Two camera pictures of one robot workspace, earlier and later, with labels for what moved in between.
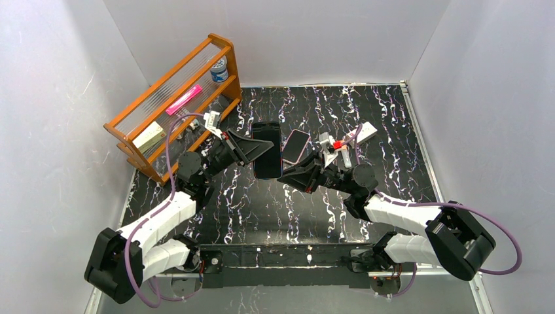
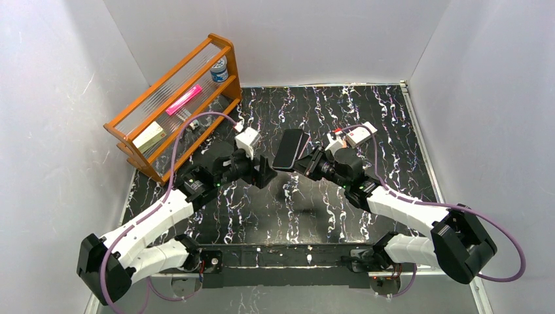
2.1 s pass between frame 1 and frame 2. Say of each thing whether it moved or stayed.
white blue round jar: stayed
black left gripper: moved
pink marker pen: stayed
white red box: stayed
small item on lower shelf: stayed
